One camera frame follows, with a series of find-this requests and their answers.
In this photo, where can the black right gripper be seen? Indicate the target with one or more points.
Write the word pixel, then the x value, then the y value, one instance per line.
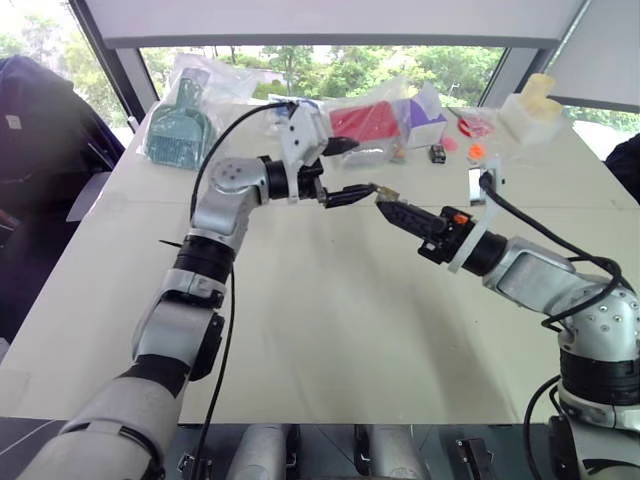
pixel 445 237

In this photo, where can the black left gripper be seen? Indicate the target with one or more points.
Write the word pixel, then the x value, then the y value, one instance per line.
pixel 311 182

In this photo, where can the brass padlock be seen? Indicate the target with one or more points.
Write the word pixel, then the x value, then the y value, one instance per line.
pixel 388 193

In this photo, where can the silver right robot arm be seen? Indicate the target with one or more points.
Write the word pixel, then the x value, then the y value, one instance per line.
pixel 540 275

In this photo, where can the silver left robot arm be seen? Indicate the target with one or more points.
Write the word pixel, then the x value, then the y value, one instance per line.
pixel 225 190

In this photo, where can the clear flat plastic packet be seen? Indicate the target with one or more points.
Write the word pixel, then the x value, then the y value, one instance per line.
pixel 365 157

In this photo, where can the red box in bag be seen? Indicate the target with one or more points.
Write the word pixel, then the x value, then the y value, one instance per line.
pixel 365 122

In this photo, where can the small colourful figurine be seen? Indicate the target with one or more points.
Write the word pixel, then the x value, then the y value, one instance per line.
pixel 399 154

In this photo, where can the small black box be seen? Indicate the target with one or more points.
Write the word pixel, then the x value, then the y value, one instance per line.
pixel 437 153

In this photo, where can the white flat card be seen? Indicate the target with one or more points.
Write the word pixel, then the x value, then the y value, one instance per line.
pixel 475 187

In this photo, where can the blue and white packet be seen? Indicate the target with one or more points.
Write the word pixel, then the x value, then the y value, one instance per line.
pixel 312 103

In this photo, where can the small pink object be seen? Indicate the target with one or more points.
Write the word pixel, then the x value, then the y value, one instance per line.
pixel 451 144

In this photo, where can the small orange object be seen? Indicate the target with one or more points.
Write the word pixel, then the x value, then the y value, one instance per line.
pixel 477 151

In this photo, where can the purple and white box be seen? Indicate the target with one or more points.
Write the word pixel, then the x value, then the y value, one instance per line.
pixel 425 117

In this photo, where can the red items in bag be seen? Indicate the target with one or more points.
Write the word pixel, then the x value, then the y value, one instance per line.
pixel 476 125

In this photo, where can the clear crumpled plastic bag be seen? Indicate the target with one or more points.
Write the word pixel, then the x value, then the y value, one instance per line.
pixel 225 80

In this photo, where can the white roller blind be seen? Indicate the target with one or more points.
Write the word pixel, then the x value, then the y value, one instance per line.
pixel 330 20

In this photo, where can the teal dustpan in bag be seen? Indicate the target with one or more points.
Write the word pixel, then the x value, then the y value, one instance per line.
pixel 177 135

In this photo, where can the dark-clothed person at edge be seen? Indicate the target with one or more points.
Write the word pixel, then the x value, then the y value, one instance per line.
pixel 625 165

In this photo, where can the silver rounded cylinder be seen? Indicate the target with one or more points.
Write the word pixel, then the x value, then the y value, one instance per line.
pixel 262 452
pixel 392 452

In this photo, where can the black chair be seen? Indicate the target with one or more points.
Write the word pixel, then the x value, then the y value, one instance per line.
pixel 45 175

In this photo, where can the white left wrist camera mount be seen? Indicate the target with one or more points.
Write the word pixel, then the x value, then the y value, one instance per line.
pixel 300 132

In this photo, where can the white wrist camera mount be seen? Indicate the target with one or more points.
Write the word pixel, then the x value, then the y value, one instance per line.
pixel 300 132
pixel 482 210

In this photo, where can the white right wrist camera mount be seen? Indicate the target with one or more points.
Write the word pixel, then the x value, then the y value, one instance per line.
pixel 482 210

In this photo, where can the black metal bracket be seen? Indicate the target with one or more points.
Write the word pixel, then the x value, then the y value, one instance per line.
pixel 472 457

